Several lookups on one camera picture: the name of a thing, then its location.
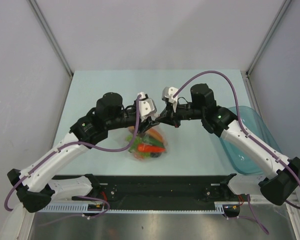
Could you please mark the green toy grapes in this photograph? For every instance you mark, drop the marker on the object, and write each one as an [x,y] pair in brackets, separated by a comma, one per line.
[142,155]

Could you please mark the green toy chili pepper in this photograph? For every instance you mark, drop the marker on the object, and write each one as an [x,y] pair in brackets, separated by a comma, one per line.
[152,141]

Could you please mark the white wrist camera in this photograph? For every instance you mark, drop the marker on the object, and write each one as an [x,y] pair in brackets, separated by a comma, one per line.
[146,107]
[169,95]

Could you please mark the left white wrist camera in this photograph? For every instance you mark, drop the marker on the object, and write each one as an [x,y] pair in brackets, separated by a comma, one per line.
[146,107]

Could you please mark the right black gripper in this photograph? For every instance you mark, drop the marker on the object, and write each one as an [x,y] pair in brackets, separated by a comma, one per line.
[168,116]

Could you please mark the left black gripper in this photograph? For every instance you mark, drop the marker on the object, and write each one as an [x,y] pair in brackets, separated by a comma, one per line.
[148,124]

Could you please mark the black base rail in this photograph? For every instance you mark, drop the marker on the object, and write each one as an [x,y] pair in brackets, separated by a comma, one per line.
[166,193]

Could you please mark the red toy carrot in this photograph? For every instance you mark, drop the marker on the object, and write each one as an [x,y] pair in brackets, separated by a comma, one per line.
[139,146]

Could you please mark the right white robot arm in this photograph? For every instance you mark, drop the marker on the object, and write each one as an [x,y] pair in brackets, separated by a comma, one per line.
[226,125]

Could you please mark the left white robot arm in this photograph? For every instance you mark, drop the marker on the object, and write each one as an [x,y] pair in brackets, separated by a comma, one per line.
[34,185]

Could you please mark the dark purple toy fruit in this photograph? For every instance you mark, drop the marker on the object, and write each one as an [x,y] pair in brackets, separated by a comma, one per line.
[155,154]

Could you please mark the aluminium frame profile right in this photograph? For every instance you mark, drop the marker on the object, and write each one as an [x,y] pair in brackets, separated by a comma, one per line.
[277,189]

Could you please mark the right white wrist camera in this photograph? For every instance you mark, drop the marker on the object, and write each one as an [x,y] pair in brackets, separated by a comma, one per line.
[169,95]

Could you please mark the clear zip top bag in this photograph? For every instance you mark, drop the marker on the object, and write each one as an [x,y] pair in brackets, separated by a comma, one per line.
[124,137]

